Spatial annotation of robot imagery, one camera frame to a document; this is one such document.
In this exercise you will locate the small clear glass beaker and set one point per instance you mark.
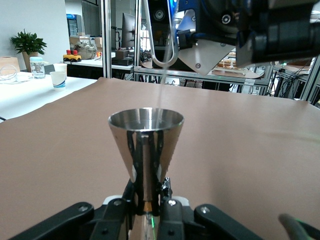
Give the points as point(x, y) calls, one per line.
point(172, 37)

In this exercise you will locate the small black box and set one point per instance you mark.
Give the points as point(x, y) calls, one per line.
point(122, 58)

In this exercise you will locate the aluminium frame rail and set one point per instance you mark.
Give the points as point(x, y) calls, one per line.
point(225, 78)

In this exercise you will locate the white camera mounting bracket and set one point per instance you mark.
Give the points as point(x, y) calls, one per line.
point(207, 57)

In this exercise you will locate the clear bottle blue cap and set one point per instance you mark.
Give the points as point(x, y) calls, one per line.
point(37, 67)

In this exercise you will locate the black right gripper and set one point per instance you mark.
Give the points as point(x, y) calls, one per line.
point(212, 22)

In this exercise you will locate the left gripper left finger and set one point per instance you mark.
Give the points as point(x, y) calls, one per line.
point(62, 225)

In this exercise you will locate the crumpled grey bag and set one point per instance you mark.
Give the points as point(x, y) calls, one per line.
point(85, 50)

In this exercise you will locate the brown pastries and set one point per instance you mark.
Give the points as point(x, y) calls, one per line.
point(230, 66)

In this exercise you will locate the white side table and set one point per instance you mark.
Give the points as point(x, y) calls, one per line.
point(30, 97)

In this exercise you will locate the aluminium frame post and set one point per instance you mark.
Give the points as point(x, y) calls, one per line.
point(138, 37)
point(106, 37)

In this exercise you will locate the yellow box red buttons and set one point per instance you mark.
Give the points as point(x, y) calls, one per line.
point(72, 57)

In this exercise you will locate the white paper cup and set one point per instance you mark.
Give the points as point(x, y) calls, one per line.
point(61, 67)
point(58, 81)

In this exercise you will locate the brown cardboard box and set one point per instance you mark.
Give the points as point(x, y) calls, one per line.
point(8, 63)

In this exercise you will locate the brown table mat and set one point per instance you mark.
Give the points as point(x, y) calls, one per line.
point(225, 150)

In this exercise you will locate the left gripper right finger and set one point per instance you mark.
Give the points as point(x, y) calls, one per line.
point(212, 225)

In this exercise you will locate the black computer monitor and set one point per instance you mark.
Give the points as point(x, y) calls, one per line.
point(128, 30)

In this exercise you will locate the steel double-cone jigger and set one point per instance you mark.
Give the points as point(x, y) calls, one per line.
point(145, 150)

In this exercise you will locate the green potted plant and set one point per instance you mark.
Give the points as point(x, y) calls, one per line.
point(28, 43)

